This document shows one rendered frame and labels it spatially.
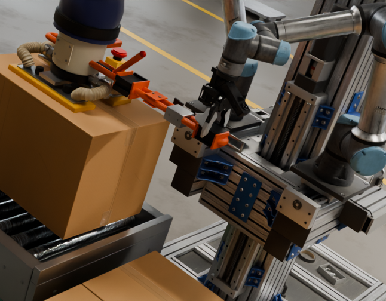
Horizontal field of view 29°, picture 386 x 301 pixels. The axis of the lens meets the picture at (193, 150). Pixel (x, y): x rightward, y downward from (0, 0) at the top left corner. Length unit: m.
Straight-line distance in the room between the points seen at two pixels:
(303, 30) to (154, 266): 1.00
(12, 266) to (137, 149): 0.57
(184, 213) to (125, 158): 1.73
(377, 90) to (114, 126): 0.85
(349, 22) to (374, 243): 2.59
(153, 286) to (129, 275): 0.09
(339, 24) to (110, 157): 0.85
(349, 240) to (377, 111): 2.37
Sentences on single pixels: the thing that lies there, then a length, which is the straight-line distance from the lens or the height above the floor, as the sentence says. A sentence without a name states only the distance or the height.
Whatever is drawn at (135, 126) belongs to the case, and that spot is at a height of 1.03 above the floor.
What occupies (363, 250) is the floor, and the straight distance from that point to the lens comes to 4.68.
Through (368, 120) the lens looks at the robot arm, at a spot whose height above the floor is 1.33.
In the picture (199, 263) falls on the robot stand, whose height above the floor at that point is 0.21.
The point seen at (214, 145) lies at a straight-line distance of 2.28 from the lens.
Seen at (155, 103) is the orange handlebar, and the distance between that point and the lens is 2.40.
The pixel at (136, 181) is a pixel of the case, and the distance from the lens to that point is 2.69.
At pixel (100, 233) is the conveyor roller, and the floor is 0.54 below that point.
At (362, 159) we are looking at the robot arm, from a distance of 2.45.
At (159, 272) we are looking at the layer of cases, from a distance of 2.71.
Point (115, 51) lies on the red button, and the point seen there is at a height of 1.04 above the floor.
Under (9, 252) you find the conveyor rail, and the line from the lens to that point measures 2.52.
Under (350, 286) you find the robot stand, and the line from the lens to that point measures 3.81.
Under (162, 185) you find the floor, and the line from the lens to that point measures 4.46.
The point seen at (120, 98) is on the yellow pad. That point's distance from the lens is 2.66.
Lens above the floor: 2.04
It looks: 24 degrees down
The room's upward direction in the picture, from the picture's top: 20 degrees clockwise
